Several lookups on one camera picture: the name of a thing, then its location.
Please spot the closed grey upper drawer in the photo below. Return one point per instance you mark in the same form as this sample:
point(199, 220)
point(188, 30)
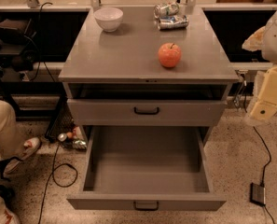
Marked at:
point(146, 112)

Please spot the black equipment on left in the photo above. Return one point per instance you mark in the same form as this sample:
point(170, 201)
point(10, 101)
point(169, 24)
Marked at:
point(17, 47)

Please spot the white red sneaker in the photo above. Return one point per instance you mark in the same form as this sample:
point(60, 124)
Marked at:
point(25, 151)

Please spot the blue silver soda can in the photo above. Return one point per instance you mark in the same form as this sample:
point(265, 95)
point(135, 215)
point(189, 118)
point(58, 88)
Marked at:
point(173, 22)

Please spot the open grey lower drawer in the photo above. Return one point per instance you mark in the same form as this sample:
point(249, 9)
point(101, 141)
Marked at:
point(146, 169)

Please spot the white ceramic bowl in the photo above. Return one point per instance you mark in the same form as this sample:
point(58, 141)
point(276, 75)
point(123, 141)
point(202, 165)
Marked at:
point(108, 18)

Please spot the red apple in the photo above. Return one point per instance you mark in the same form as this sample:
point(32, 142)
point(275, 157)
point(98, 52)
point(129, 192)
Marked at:
point(169, 55)

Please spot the green white soda can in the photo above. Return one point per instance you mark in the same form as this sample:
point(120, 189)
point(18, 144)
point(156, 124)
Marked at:
point(165, 9)

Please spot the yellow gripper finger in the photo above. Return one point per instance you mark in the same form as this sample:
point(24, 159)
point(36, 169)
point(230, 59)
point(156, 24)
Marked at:
point(263, 105)
point(255, 41)

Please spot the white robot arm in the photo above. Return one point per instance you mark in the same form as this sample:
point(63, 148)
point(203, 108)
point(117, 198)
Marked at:
point(269, 53)

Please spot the grey drawer cabinet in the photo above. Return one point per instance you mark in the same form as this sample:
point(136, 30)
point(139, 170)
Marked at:
point(124, 65)

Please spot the items pile under cabinet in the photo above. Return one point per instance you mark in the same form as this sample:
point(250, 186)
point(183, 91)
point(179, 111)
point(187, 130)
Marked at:
point(72, 139)

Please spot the person leg beige trousers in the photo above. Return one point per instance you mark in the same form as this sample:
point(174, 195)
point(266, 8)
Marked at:
point(11, 140)

